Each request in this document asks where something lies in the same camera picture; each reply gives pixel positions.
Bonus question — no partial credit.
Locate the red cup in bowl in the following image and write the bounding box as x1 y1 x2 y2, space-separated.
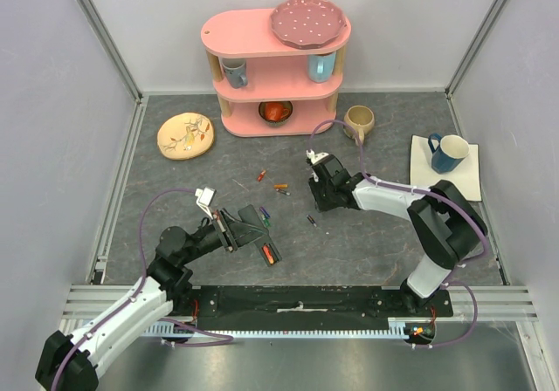
264 102 290 122

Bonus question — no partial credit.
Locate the dark blue mug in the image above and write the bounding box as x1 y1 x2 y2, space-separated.
427 134 470 174

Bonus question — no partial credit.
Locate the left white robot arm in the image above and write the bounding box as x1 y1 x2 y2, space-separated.
35 205 272 390

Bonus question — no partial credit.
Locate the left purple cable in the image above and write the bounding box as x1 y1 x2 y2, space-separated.
50 188 235 391

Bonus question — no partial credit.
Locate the grey mug on shelf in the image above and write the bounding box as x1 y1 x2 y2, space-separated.
221 58 248 89

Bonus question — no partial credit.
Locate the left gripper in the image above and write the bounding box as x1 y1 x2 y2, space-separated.
181 207 269 264

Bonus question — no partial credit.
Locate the light blue cable duct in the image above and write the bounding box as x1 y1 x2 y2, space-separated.
143 318 414 339

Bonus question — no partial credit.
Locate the pink dotted plate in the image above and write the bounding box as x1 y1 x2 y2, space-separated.
270 0 348 50

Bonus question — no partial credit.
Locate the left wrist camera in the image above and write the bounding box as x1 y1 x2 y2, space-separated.
195 187 216 219

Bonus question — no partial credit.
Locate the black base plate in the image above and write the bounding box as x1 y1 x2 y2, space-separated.
173 285 453 318

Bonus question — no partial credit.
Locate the light blue mug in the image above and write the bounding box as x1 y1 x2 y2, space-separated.
307 51 336 83

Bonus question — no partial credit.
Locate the yellow bird painted plate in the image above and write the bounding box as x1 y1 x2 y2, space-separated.
157 112 215 161

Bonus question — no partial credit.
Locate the pink three-tier shelf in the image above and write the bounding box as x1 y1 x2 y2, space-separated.
201 8 351 137

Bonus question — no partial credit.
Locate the white square plate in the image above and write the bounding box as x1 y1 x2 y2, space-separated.
410 134 481 202

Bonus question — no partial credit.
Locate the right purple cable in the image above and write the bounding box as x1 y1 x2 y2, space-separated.
308 119 489 349

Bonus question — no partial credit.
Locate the beige ceramic mug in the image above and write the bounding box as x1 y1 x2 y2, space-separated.
343 105 375 146

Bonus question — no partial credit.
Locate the purple blue AAA battery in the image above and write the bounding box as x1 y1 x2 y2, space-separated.
260 207 270 218

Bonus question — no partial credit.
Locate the black silver orange battery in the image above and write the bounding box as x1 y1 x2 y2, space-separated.
307 215 317 227

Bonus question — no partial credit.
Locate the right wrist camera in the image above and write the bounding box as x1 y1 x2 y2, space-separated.
306 149 330 180

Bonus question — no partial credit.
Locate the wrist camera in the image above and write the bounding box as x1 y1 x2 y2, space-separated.
195 187 216 219
306 149 330 180

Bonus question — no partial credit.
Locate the purple cable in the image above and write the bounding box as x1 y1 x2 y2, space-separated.
50 188 235 391
308 119 489 349

